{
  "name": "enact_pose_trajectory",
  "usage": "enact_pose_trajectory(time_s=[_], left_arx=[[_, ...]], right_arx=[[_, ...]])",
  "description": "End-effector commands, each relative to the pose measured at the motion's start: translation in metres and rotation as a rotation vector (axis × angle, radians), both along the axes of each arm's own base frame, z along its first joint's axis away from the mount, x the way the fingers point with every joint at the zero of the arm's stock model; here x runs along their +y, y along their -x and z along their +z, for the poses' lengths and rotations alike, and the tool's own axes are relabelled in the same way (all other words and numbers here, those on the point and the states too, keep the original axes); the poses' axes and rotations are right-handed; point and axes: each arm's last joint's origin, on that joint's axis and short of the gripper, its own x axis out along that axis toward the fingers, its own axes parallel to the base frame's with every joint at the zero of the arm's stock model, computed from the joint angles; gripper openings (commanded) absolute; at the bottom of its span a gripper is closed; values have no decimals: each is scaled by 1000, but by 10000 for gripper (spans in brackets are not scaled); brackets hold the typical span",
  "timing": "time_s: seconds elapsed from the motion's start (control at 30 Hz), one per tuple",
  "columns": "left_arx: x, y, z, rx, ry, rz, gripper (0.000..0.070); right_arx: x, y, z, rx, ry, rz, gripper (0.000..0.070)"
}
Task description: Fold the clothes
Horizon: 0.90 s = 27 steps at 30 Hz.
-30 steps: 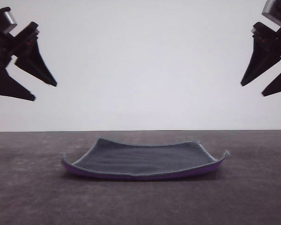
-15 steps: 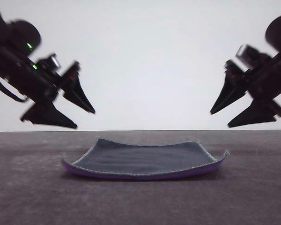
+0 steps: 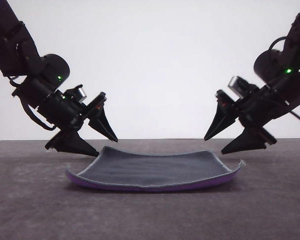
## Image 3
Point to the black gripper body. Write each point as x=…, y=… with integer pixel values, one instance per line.
x=57, y=107
x=267, y=105

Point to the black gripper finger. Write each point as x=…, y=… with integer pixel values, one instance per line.
x=247, y=142
x=75, y=145
x=103, y=125
x=221, y=121

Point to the purple towel with grey hem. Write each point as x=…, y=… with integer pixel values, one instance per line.
x=152, y=171

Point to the grey table cloth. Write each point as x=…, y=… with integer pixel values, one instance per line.
x=215, y=215

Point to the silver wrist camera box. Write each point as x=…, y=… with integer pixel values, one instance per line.
x=80, y=93
x=237, y=85

